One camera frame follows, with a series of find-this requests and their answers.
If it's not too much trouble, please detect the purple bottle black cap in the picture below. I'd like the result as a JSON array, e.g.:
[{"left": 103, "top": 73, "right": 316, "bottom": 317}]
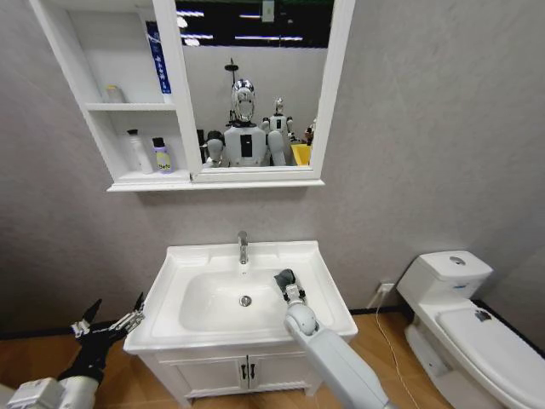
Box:
[{"left": 152, "top": 136, "right": 173, "bottom": 176}]

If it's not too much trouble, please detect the white ceramic washbasin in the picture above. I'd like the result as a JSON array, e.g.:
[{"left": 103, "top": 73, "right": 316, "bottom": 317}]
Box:
[{"left": 123, "top": 240, "right": 359, "bottom": 354}]

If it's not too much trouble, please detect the thin white cable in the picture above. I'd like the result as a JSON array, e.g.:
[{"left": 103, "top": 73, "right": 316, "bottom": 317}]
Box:
[{"left": 365, "top": 287, "right": 422, "bottom": 409}]

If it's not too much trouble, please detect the framed wall mirror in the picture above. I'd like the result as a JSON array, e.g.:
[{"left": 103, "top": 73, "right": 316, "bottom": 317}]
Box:
[{"left": 174, "top": 0, "right": 334, "bottom": 168}]

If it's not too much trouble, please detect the dark grey towel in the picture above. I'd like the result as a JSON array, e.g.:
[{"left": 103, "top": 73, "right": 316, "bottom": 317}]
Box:
[{"left": 273, "top": 268, "right": 298, "bottom": 290}]

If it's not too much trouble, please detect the white toilet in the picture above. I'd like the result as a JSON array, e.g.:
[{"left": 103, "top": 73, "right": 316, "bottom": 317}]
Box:
[{"left": 395, "top": 251, "right": 545, "bottom": 409}]

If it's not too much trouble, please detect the white wall shelf cabinet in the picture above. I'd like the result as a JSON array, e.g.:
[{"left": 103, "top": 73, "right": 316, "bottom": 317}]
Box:
[{"left": 27, "top": 0, "right": 357, "bottom": 193}]

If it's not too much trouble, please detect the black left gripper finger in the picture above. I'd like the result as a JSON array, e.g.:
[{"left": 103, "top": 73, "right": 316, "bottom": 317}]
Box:
[
  {"left": 69, "top": 297, "right": 104, "bottom": 339},
  {"left": 109, "top": 291, "right": 146, "bottom": 336}
]

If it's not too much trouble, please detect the tall white bottle black cap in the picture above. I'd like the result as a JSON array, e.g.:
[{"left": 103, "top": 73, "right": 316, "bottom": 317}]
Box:
[{"left": 126, "top": 129, "right": 154, "bottom": 176}]

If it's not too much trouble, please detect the white vanity cabinet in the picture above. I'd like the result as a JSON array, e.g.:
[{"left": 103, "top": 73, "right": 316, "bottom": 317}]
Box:
[{"left": 135, "top": 335, "right": 325, "bottom": 409}]

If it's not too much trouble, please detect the chrome faucet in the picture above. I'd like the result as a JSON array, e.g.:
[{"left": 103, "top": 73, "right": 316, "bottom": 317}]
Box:
[{"left": 237, "top": 230, "right": 250, "bottom": 266}]

